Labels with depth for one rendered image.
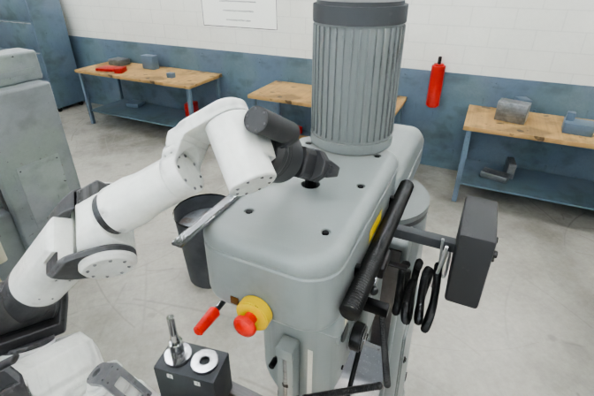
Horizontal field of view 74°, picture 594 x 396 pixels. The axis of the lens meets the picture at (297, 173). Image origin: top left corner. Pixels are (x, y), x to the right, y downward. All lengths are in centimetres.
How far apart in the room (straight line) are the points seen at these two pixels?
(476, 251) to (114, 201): 77
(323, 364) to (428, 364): 200
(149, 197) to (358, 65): 49
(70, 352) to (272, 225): 44
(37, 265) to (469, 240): 84
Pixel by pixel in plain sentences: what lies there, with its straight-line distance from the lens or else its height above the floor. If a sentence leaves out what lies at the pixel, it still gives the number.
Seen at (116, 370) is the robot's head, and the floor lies 170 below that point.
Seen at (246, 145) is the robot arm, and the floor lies 207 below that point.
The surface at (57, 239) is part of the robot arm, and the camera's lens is 67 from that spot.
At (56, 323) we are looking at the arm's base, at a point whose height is 168.
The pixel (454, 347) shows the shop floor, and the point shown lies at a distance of 307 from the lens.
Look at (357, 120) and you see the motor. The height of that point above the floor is 197.
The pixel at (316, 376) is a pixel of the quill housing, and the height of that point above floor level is 145.
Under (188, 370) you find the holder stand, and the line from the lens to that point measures 149.
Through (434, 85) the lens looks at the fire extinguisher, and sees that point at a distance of 485.
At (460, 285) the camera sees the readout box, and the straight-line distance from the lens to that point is 108.
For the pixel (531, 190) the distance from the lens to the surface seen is 471.
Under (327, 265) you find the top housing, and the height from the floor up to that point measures 188.
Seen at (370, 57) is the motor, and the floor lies 211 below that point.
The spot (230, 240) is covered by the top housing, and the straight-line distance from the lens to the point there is 64.
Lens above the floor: 227
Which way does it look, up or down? 28 degrees down
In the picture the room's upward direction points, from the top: straight up
